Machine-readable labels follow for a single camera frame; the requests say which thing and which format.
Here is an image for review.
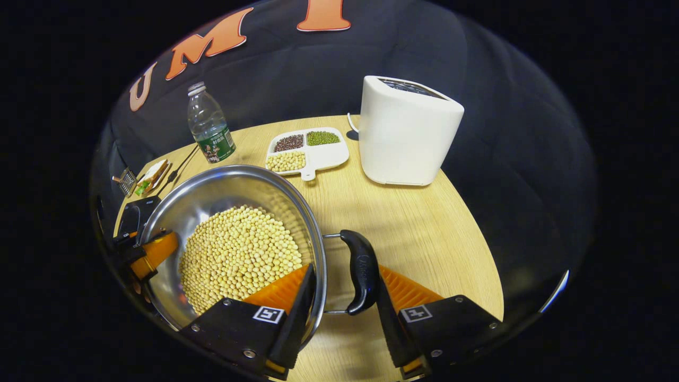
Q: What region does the sandwich with lettuce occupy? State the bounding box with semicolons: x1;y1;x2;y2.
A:
134;159;170;196

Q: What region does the clear plastic water bottle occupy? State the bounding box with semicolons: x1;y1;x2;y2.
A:
187;81;237;164

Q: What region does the white divided bean plate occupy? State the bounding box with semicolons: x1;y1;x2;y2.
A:
265;127;350;182

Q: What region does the stainless steel pot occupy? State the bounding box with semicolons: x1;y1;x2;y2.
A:
139;164;381;351

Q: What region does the pile of soybeans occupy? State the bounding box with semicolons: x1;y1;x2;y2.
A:
179;205;304;316

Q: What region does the black power cable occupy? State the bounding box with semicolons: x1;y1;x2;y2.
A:
159;146;201;196

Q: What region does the white toaster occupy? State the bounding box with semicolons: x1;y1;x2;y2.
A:
359;75;465;187

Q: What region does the black induction cooktop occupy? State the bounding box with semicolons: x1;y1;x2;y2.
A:
116;196;162;239

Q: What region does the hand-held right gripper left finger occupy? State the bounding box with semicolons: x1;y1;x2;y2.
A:
179;264;317;381

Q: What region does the small white plate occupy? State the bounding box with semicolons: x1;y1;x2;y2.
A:
135;159;173;197

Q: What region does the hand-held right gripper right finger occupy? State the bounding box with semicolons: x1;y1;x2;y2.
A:
376;265;503;380

